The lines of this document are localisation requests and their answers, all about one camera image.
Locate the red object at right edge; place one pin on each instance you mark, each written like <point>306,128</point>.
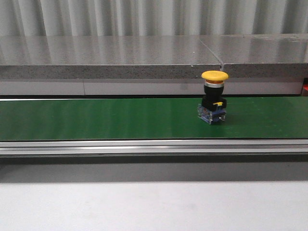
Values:
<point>304,91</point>

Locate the grey stone counter slab right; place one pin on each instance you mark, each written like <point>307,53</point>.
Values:
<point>282,56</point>

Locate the green conveyor belt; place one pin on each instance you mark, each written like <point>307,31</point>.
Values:
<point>150,118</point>

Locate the grey stone counter slab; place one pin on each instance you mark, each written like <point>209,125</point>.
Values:
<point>104,57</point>
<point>282,56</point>

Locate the aluminium conveyor side rail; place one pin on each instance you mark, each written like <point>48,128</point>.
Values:
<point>155,147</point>

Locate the white corrugated curtain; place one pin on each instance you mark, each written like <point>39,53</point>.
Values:
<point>151,17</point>

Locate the white cabinet front panel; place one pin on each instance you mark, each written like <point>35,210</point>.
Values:
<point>87,87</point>

